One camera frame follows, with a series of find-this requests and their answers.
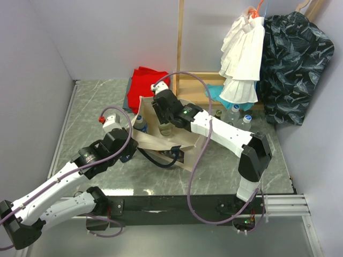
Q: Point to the clear glass bottle green cap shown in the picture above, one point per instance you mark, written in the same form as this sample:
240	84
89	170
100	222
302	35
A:
166	129

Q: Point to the dark leaf print shirt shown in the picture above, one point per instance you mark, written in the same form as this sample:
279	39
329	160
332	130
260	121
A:
295	54

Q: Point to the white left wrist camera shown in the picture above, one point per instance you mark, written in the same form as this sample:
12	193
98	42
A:
110	123

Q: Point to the orange clothes hanger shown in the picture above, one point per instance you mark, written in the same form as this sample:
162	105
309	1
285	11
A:
254	12

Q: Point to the red folded cloth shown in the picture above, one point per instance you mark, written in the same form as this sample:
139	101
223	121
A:
141	82

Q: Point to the dark green Perrier bottle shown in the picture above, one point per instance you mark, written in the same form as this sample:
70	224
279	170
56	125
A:
218	114

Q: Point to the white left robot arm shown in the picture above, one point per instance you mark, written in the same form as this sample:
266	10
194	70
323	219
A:
26	218

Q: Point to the wooden clothes rack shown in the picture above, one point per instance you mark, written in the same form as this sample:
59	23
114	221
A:
202	27

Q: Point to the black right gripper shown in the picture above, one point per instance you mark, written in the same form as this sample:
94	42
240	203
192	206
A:
157	110

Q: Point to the blue label Pocari bottle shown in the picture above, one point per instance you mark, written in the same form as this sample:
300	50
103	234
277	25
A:
141	124

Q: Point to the white hanging shirt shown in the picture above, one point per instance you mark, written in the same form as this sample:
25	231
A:
241	59

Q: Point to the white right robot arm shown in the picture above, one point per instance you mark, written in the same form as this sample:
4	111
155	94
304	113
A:
252	148

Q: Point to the teal cloth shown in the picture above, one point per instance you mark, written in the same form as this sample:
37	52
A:
215	92

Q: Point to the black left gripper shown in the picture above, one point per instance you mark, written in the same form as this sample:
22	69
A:
132	146

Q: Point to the clear Pocari Sweat bottle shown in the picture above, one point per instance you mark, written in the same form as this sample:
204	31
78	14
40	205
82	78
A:
232	115

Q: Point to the beige canvas tote bag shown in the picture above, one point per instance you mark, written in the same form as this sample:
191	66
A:
158	145

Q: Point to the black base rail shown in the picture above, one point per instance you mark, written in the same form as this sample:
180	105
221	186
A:
168	209

